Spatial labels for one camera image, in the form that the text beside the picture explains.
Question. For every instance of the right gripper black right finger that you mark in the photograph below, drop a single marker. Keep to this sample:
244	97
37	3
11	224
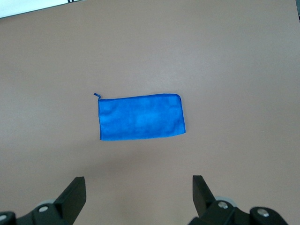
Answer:
204	201

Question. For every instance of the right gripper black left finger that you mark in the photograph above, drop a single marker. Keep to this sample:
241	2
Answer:
70	201

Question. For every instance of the blue microfiber towel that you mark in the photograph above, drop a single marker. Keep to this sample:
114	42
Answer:
140	117

